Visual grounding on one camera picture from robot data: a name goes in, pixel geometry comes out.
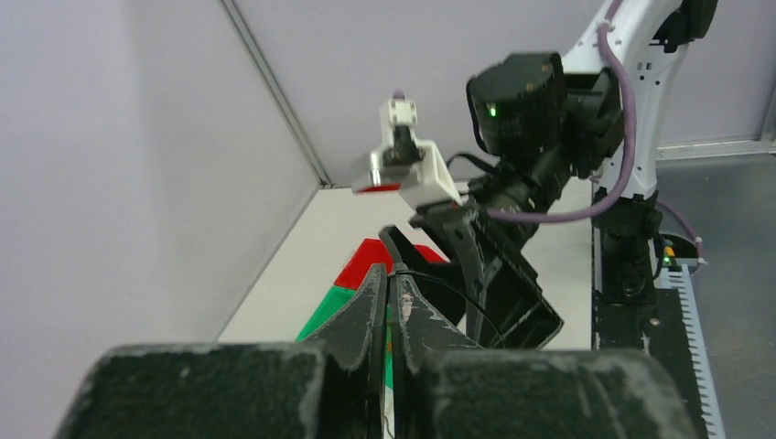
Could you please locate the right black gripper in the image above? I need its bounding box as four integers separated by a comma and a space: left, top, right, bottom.
379, 202, 563, 348

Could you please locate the green plastic bin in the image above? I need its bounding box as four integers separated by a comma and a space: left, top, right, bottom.
296, 285, 393, 390

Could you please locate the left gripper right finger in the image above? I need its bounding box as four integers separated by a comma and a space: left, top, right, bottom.
391, 266, 697, 438

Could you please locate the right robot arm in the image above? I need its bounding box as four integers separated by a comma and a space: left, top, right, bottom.
367, 1, 717, 348

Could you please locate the aluminium frame rail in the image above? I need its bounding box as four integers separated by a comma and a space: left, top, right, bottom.
220, 0, 334, 187

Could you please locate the white slotted cable duct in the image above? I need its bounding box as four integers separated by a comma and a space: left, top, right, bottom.
660, 264, 726, 438

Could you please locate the red plastic bin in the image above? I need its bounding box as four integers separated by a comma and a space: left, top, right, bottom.
333, 238, 450, 292

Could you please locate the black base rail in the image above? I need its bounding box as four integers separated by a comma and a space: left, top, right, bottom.
591, 289, 712, 438

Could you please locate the black cable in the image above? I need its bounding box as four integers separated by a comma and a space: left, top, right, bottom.
387, 269, 507, 351

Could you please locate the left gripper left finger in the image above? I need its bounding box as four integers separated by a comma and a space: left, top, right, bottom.
56, 264, 387, 438

